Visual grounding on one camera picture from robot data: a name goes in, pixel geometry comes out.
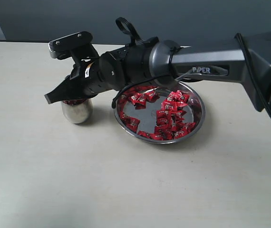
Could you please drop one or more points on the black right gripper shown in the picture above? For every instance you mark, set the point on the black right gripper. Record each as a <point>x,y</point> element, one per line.
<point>86,80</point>

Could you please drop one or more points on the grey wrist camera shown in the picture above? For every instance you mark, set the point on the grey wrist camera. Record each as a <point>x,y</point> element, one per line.
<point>61,48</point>

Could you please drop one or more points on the stainless steel cup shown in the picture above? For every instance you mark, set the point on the stainless steel cup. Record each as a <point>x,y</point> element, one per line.
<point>78,114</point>

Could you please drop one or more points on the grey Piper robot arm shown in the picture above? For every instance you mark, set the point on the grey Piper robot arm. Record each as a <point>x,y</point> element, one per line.
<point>243,60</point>

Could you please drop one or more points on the red candy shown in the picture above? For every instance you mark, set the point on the red candy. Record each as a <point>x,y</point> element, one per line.
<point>74,102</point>
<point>161,136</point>
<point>178,96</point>
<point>183,130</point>

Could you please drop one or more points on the stainless steel plate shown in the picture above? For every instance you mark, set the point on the stainless steel plate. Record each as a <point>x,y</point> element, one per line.
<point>142,110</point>

